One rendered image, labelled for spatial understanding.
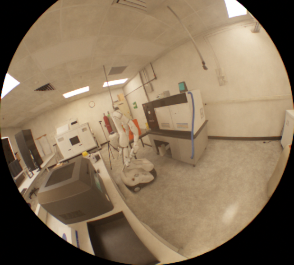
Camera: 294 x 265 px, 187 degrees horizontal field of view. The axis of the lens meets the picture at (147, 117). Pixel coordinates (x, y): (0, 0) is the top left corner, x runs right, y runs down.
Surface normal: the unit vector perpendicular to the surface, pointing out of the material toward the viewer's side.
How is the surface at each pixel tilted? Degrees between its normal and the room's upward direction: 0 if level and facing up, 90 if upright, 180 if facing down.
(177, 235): 0
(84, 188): 57
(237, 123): 90
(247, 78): 90
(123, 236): 0
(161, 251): 0
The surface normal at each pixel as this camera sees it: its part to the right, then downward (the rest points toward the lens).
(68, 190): 0.33, -0.54
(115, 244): -0.29, -0.94
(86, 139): 0.58, -0.04
